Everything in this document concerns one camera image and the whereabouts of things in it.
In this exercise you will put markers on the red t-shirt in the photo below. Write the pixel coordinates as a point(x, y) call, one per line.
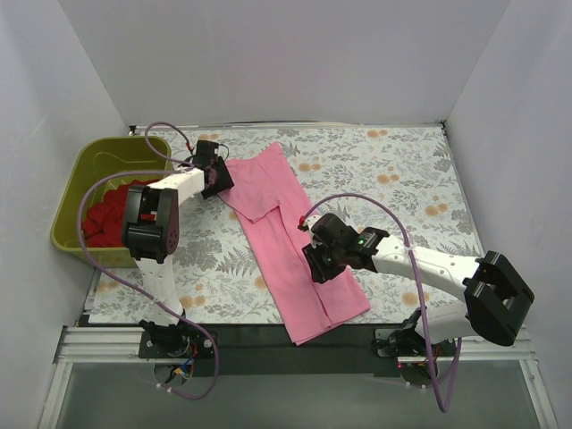
point(102, 227)

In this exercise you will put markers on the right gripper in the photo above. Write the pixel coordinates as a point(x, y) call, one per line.
point(319, 262)

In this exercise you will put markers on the green plastic bin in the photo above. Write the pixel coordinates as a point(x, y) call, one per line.
point(143, 159)

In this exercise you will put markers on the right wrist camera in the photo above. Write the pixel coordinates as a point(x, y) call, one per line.
point(306, 224)

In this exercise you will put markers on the pink t-shirt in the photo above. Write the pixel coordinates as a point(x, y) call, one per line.
point(268, 201)

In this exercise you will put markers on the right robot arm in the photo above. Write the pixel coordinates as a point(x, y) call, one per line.
point(492, 299)

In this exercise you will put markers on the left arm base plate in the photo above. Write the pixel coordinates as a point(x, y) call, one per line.
point(177, 344)

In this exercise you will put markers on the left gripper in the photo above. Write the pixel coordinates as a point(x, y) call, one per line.
point(219, 177)

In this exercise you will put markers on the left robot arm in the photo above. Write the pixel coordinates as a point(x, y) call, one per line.
point(151, 232)

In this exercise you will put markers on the floral patterned table mat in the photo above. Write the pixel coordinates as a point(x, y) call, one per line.
point(401, 180)

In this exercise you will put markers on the aluminium mounting rail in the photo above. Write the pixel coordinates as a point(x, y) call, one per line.
point(128, 343)

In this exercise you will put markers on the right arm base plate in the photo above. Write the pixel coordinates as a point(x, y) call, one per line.
point(397, 343)

